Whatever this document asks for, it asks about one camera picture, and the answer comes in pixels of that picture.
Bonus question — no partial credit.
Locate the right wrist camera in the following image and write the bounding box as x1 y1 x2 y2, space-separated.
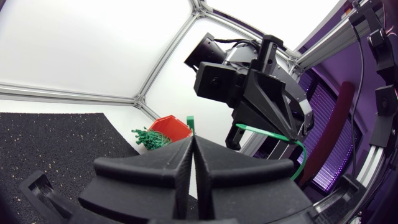
193 61 239 104

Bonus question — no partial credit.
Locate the red plastic box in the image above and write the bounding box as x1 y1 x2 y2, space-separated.
148 114 193 143

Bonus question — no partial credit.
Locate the green cable tie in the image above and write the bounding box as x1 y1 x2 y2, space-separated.
186 115 308 182

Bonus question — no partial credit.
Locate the bundle of green cable ties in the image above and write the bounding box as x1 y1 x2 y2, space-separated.
131 126 173 151

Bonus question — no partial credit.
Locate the black speckled mat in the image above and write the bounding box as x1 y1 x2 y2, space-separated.
0 112 140 224

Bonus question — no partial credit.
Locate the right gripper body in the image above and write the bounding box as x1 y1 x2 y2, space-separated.
234 34 284 108

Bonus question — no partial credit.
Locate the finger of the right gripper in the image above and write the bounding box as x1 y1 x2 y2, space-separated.
224 101 289 151
243 68 300 141

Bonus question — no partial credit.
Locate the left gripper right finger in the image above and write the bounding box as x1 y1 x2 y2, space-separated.
193 135 313 224

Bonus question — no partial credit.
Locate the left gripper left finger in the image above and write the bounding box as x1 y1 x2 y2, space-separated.
77 136 194 224

